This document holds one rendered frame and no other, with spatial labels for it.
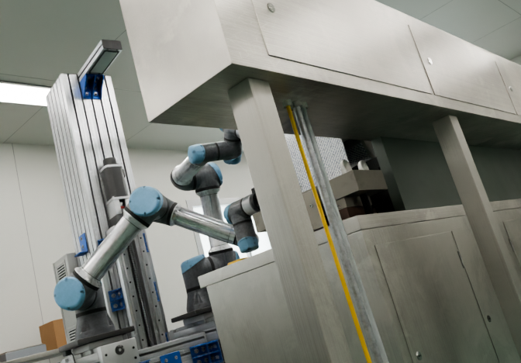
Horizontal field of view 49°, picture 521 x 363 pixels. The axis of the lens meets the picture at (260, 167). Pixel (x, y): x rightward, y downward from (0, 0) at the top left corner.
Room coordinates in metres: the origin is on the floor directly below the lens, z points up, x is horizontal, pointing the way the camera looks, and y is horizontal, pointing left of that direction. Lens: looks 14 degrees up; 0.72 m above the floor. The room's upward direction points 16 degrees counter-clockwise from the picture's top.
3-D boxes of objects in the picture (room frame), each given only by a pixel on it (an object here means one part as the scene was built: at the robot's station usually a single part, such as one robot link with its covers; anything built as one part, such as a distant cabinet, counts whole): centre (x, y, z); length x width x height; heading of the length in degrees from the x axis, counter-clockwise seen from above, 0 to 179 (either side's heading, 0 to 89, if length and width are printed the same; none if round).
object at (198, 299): (2.54, 0.41, 0.87); 0.15 x 0.15 x 0.10
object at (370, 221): (2.67, -0.75, 0.88); 2.52 x 0.66 x 0.04; 141
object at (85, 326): (2.22, 0.78, 0.87); 0.15 x 0.15 x 0.10
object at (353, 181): (1.72, -0.14, 1.00); 0.40 x 0.16 x 0.06; 51
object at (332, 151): (1.84, -0.18, 1.11); 0.23 x 0.01 x 0.18; 51
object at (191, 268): (2.55, 0.40, 0.98); 0.13 x 0.12 x 0.14; 117
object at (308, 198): (1.64, -0.09, 0.96); 0.10 x 0.03 x 0.11; 51
